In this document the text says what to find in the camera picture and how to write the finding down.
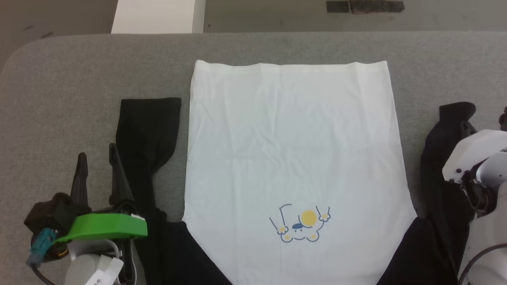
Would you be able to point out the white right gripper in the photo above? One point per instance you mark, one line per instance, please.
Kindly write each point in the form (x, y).
(471, 152)

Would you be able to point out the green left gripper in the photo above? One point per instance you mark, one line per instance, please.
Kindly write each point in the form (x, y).
(107, 227)

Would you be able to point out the white t-shirt with black sleeves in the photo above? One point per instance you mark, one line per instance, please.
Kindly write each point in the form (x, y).
(293, 138)

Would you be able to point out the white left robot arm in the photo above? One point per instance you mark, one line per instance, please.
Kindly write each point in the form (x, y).
(83, 269)

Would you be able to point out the white paper label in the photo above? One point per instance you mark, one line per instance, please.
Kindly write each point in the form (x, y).
(105, 273)

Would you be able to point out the white box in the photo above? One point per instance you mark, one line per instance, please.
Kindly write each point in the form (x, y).
(154, 16)

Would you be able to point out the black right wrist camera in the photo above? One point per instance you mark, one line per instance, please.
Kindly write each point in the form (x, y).
(504, 120)

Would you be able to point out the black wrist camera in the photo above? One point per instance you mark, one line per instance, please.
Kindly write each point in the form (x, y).
(504, 120)
(51, 213)

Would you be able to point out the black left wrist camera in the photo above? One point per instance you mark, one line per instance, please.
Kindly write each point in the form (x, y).
(51, 213)

